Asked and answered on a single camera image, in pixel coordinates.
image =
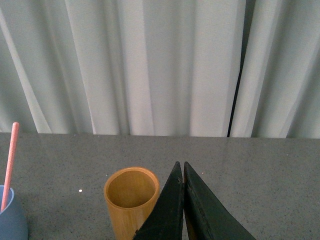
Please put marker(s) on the pink chopstick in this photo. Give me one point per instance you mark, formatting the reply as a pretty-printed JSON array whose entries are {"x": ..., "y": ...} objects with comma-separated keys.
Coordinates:
[{"x": 10, "y": 165}]

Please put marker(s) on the light blue plastic cup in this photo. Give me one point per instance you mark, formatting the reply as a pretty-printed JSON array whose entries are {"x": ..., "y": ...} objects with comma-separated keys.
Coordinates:
[{"x": 13, "y": 223}]

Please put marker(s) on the white pleated curtain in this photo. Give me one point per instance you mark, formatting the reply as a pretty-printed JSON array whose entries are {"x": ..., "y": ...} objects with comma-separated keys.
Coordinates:
[{"x": 207, "y": 68}]

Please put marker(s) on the bamboo chopstick holder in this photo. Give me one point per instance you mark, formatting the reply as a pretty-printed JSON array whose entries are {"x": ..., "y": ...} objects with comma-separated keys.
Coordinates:
[{"x": 130, "y": 194}]

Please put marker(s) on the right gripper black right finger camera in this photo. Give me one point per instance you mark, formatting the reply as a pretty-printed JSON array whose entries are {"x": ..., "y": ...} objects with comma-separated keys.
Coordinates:
[{"x": 206, "y": 217}]

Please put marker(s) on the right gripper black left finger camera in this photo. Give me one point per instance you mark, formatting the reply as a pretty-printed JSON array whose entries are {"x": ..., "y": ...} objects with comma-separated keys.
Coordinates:
[{"x": 165, "y": 222}]

